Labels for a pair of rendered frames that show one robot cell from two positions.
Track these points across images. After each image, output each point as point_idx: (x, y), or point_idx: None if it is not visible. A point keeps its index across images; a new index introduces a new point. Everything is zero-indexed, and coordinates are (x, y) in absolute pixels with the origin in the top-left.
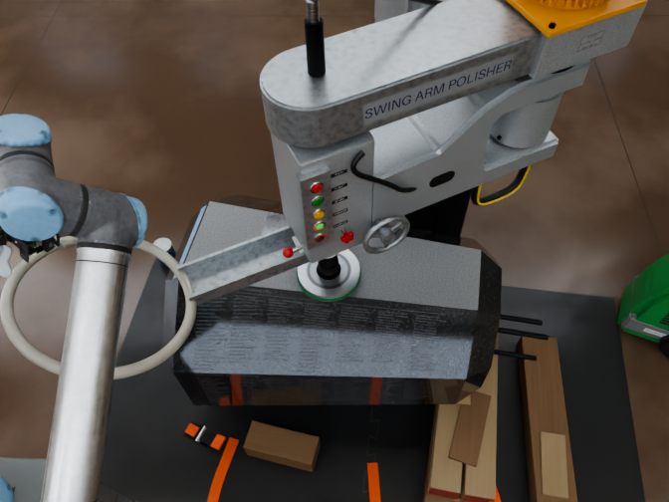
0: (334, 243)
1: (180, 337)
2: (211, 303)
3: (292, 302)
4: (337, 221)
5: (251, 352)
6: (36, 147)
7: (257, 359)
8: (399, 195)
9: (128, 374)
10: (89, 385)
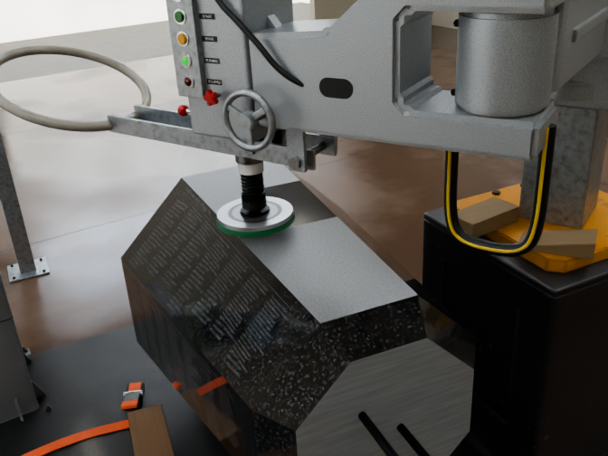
0: (213, 114)
1: (62, 120)
2: (178, 207)
3: (213, 231)
4: (212, 76)
5: (161, 266)
6: None
7: (159, 275)
8: (282, 83)
9: (4, 104)
10: None
